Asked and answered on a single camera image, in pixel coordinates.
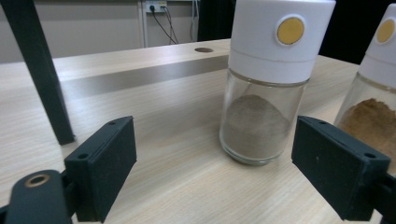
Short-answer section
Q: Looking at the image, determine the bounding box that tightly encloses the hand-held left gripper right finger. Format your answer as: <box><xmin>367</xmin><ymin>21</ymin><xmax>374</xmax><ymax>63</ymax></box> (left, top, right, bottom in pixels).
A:
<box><xmin>290</xmin><ymin>115</ymin><xmax>392</xmax><ymax>222</ymax></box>

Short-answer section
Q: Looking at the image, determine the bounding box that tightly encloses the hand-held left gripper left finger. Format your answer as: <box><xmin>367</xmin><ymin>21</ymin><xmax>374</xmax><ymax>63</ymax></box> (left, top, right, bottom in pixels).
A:
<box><xmin>64</xmin><ymin>116</ymin><xmax>138</xmax><ymax>224</ymax></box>

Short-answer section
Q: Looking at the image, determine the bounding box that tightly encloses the white paper cup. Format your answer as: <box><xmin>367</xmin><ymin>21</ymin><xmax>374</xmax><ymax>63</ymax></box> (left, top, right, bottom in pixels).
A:
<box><xmin>333</xmin><ymin>3</ymin><xmax>396</xmax><ymax>175</ymax></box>

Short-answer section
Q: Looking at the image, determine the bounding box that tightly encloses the black two-tier shelf rack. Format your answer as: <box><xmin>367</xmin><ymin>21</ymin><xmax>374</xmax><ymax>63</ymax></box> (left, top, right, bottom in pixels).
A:
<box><xmin>0</xmin><ymin>0</ymin><xmax>77</xmax><ymax>146</ymax></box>

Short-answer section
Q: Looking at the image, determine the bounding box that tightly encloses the glass jar with grey powder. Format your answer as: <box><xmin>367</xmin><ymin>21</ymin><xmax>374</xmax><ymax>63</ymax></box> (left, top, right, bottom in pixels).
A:
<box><xmin>219</xmin><ymin>0</ymin><xmax>337</xmax><ymax>166</ymax></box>

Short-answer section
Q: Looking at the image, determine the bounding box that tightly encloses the black power cable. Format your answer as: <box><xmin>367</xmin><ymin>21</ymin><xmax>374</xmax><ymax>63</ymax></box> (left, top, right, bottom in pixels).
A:
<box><xmin>162</xmin><ymin>6</ymin><xmax>180</xmax><ymax>45</ymax></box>
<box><xmin>149</xmin><ymin>5</ymin><xmax>177</xmax><ymax>45</ymax></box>

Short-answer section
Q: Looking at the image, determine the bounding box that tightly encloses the white wall socket with plugs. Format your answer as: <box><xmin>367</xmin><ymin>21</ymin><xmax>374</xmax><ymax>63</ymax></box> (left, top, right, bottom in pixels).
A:
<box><xmin>145</xmin><ymin>0</ymin><xmax>168</xmax><ymax>14</ymax></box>

